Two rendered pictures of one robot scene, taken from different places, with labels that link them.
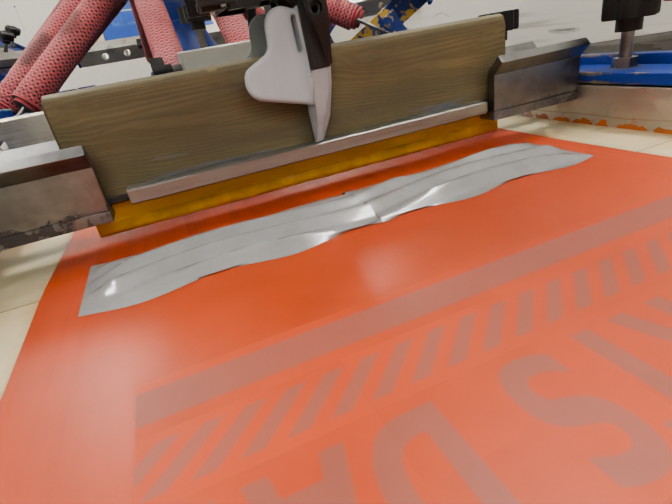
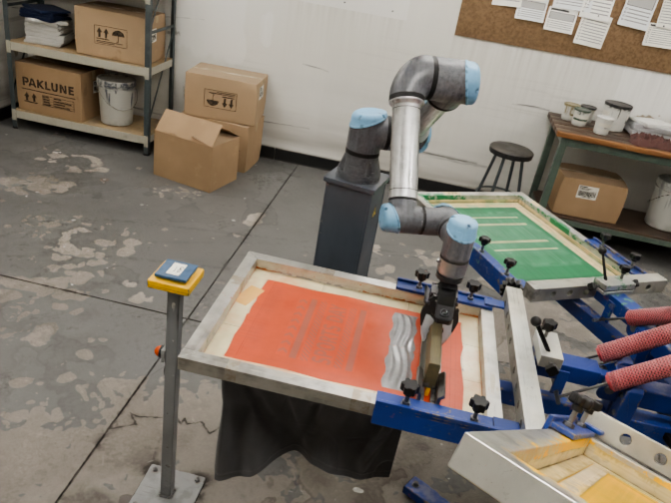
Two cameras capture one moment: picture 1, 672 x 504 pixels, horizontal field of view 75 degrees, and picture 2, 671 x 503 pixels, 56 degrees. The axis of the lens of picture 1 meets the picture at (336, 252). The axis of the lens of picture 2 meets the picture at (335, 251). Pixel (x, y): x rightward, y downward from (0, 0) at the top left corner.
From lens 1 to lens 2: 181 cm
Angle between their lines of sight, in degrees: 97
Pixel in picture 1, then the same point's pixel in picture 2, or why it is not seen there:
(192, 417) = (357, 312)
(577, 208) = (362, 360)
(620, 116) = not seen: hidden behind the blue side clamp
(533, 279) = (350, 341)
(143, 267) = (401, 317)
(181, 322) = (379, 317)
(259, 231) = (400, 330)
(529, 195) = (374, 363)
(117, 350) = (379, 312)
